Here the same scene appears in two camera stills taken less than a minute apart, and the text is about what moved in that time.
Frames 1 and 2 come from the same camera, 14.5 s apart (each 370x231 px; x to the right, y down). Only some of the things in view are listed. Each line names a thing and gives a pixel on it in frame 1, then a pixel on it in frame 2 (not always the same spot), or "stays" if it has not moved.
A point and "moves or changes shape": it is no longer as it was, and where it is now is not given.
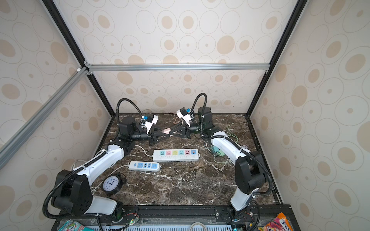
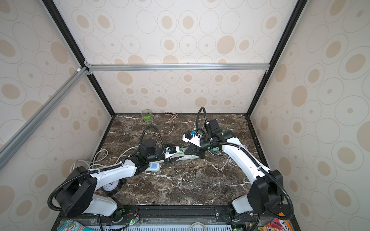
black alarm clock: x=112 y=183 stays
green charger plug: x=222 y=154 moves or changes shape
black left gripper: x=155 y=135 to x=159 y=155
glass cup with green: x=147 y=111 stays
